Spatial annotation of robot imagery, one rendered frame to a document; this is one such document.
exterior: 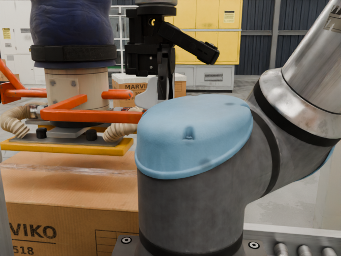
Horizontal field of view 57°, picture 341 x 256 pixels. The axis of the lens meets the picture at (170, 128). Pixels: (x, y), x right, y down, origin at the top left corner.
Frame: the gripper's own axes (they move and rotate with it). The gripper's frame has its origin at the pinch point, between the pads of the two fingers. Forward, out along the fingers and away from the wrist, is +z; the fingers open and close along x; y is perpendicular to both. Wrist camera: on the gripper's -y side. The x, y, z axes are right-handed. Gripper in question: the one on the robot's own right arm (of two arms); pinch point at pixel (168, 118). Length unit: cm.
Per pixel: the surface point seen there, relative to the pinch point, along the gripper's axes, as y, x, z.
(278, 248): -36, -52, 64
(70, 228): 25.4, -5.9, 30.6
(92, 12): 21.8, -19.8, -20.8
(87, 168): 30.0, -28.2, 24.3
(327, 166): -76, -124, 57
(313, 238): -49, -55, 61
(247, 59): -118, -1087, 55
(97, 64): 21.2, -19.8, -8.4
